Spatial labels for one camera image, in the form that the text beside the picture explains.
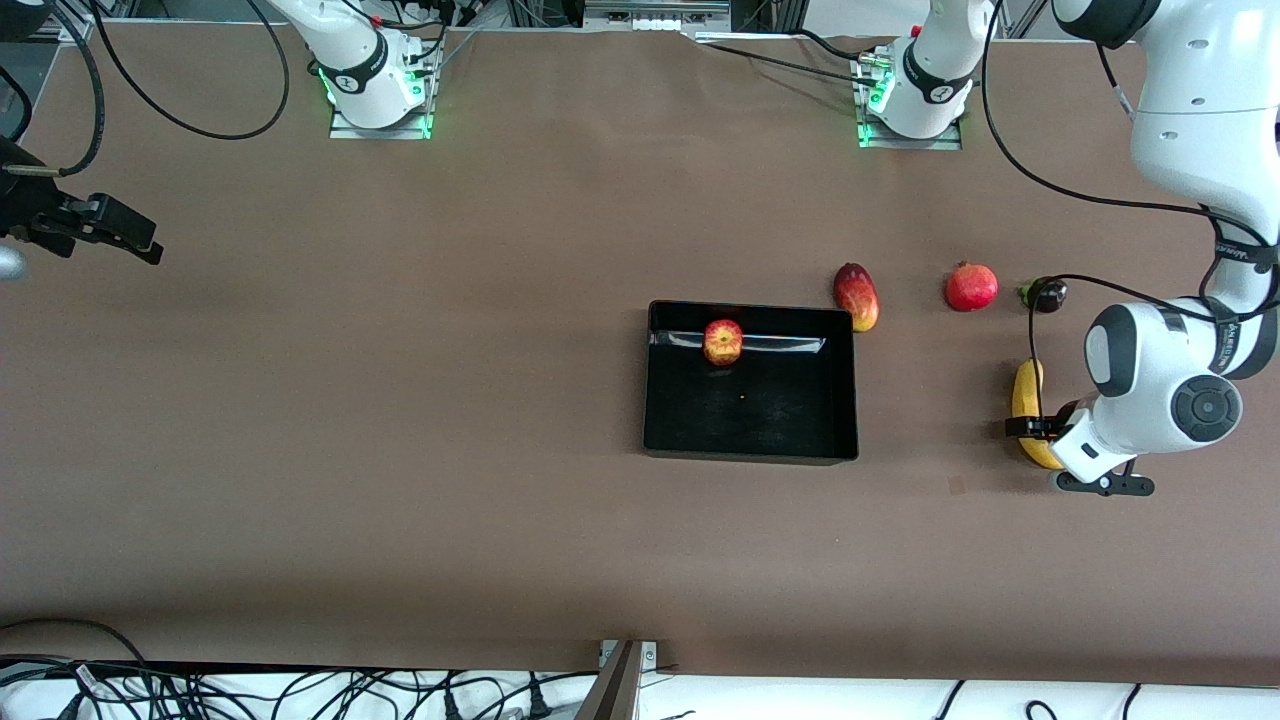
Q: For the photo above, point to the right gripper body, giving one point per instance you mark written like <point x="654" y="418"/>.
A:
<point x="27" y="212"/>

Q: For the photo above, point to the yellow banana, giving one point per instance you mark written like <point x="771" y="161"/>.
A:
<point x="1025" y="390"/>

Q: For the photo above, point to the black plastic box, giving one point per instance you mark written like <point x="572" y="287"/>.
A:
<point x="760" y="420"/>

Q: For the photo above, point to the red yellow apple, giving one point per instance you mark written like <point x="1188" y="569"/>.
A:
<point x="723" y="342"/>

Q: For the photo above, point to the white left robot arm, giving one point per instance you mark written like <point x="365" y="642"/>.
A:
<point x="1200" y="100"/>

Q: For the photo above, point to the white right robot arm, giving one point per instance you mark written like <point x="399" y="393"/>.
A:
<point x="360" y="95"/>

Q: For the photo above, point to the grey metal connector box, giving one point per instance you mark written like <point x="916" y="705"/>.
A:
<point x="655" y="14"/>

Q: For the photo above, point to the dark purple mangosteen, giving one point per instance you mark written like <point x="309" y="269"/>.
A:
<point x="1050" y="298"/>

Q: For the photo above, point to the red pomegranate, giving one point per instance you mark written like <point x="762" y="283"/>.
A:
<point x="972" y="288"/>

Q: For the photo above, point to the red yellow mango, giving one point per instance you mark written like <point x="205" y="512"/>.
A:
<point x="857" y="300"/>

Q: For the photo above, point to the aluminium frame profile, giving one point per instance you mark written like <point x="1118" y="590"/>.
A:
<point x="70" y="30"/>

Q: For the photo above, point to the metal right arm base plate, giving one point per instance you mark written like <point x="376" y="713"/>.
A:
<point x="345" y="131"/>

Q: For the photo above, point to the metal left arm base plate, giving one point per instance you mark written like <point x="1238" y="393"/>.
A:
<point x="950" y="144"/>

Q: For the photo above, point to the grey metal frame bracket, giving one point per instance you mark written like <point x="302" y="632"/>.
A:
<point x="615" y="690"/>

